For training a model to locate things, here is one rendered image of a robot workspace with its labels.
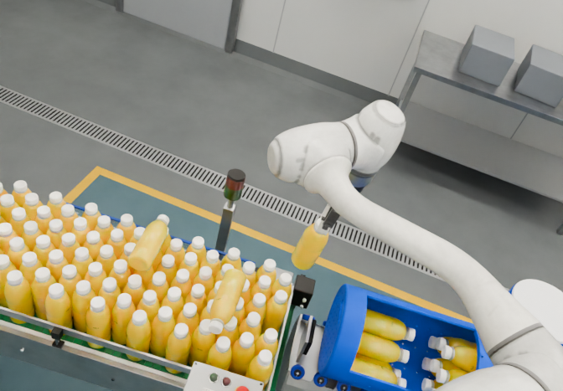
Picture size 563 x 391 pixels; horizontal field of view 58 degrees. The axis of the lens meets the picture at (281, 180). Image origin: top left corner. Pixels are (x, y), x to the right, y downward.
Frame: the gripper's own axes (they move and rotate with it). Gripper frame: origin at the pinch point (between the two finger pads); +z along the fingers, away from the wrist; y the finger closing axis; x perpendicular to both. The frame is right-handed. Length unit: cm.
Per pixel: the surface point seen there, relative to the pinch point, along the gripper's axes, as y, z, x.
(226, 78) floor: 257, 203, 97
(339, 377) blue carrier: -23.6, 36.5, -22.1
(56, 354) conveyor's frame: -41, 61, 59
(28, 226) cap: -14, 42, 83
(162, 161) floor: 129, 180, 99
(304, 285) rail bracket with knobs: 7, 50, -6
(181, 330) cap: -29, 36, 25
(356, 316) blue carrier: -10.4, 23.2, -19.4
